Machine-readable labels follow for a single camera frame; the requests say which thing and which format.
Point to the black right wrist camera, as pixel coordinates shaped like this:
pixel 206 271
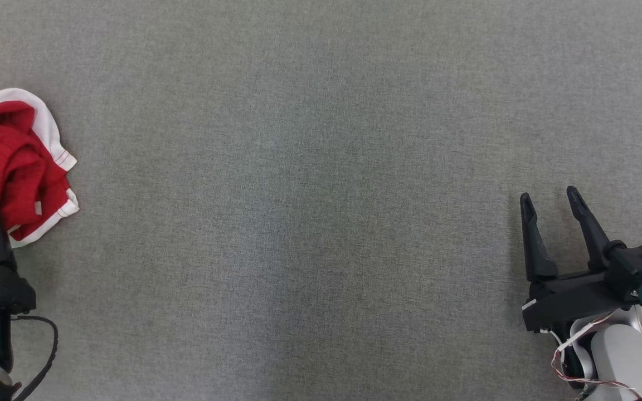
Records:
pixel 641 264

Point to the grey fabric mat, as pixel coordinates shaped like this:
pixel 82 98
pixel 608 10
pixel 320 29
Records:
pixel 298 195

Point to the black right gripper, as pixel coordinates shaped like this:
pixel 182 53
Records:
pixel 572 298

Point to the red shorts with white trim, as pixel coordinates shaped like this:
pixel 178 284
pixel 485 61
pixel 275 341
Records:
pixel 3 161

